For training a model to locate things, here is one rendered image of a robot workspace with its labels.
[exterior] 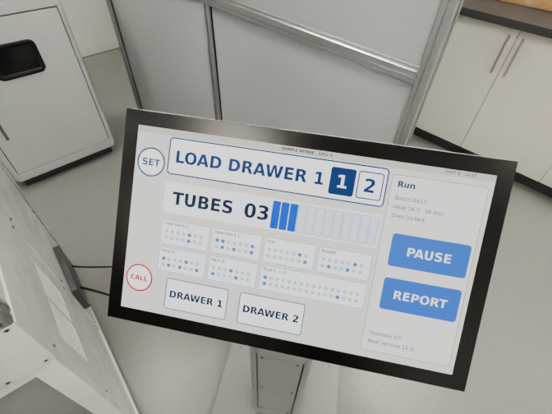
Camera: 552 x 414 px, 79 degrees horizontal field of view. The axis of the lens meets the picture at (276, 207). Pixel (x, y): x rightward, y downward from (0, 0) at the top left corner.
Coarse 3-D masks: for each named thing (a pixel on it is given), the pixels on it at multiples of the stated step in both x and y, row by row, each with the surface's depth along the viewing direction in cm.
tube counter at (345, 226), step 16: (256, 208) 46; (272, 208) 46; (288, 208) 45; (304, 208) 45; (320, 208) 45; (256, 224) 46; (272, 224) 46; (288, 224) 46; (304, 224) 45; (320, 224) 45; (336, 224) 45; (352, 224) 44; (368, 224) 44; (336, 240) 45; (352, 240) 45; (368, 240) 44
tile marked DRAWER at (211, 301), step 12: (168, 288) 49; (180, 288) 49; (192, 288) 48; (204, 288) 48; (216, 288) 48; (168, 300) 49; (180, 300) 49; (192, 300) 48; (204, 300) 48; (216, 300) 48; (192, 312) 49; (204, 312) 48; (216, 312) 48
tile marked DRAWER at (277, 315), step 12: (240, 300) 48; (252, 300) 47; (264, 300) 47; (276, 300) 47; (240, 312) 48; (252, 312) 47; (264, 312) 47; (276, 312) 47; (288, 312) 47; (300, 312) 47; (252, 324) 48; (264, 324) 47; (276, 324) 47; (288, 324) 47; (300, 324) 47; (300, 336) 47
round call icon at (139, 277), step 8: (128, 264) 49; (136, 264) 49; (144, 264) 49; (128, 272) 49; (136, 272) 49; (144, 272) 49; (152, 272) 49; (128, 280) 49; (136, 280) 49; (144, 280) 49; (152, 280) 49; (128, 288) 50; (136, 288) 49; (144, 288) 49
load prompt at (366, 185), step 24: (192, 144) 46; (216, 144) 46; (168, 168) 47; (192, 168) 46; (216, 168) 46; (240, 168) 46; (264, 168) 45; (288, 168) 45; (312, 168) 44; (336, 168) 44; (360, 168) 44; (384, 168) 43; (288, 192) 45; (312, 192) 45; (336, 192) 44; (360, 192) 44; (384, 192) 44
